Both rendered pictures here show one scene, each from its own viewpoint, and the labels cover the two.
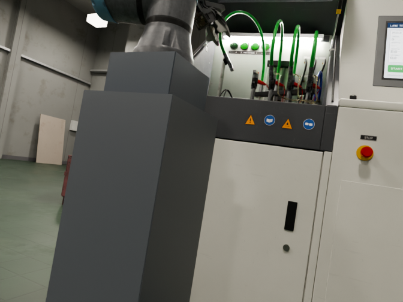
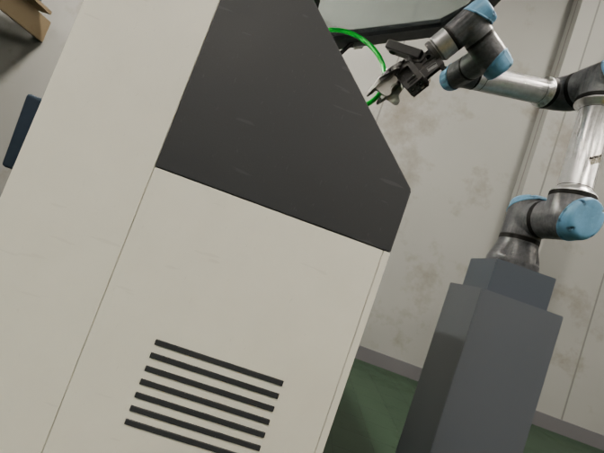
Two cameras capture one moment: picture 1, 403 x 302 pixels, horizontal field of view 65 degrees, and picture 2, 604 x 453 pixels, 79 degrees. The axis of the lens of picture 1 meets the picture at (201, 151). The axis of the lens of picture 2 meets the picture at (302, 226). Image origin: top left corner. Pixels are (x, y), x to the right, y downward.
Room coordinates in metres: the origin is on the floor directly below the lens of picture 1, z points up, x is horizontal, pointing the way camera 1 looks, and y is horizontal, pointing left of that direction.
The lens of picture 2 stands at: (1.84, 0.94, 0.72)
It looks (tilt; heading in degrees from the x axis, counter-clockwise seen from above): 4 degrees up; 247
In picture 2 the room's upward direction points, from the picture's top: 20 degrees clockwise
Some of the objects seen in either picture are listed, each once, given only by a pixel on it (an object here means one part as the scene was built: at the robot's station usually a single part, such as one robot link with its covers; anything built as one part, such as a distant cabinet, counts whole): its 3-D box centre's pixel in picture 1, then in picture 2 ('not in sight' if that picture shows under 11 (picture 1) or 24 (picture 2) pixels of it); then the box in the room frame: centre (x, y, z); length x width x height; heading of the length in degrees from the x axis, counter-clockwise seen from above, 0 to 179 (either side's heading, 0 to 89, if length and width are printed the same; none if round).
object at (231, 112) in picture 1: (237, 119); not in sight; (1.21, -0.12, 0.87); 0.62 x 0.04 x 0.16; 72
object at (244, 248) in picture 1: (218, 230); not in sight; (1.20, -0.11, 0.44); 0.65 x 0.02 x 0.68; 72
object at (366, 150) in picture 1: (366, 152); not in sight; (1.03, -0.53, 0.80); 0.05 x 0.04 x 0.05; 72
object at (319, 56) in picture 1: (311, 79); not in sight; (1.61, -0.50, 1.20); 0.13 x 0.03 x 0.31; 72
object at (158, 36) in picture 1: (165, 46); (515, 253); (0.77, 0.13, 0.95); 0.15 x 0.15 x 0.10
